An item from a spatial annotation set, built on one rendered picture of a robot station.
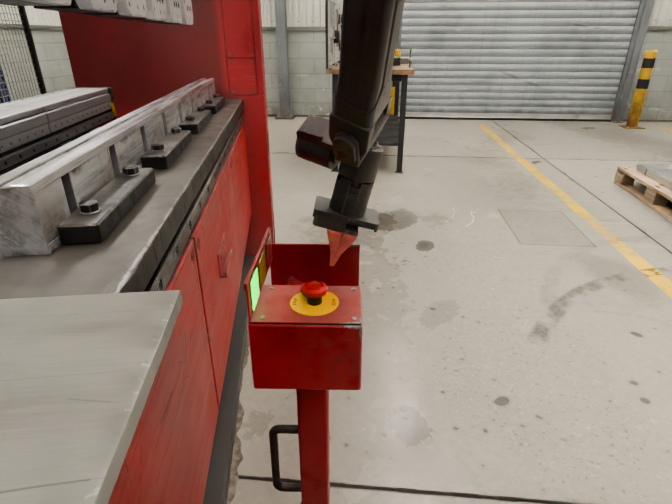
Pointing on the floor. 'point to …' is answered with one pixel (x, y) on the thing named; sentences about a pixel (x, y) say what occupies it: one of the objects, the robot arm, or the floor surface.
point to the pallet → (656, 199)
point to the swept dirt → (237, 440)
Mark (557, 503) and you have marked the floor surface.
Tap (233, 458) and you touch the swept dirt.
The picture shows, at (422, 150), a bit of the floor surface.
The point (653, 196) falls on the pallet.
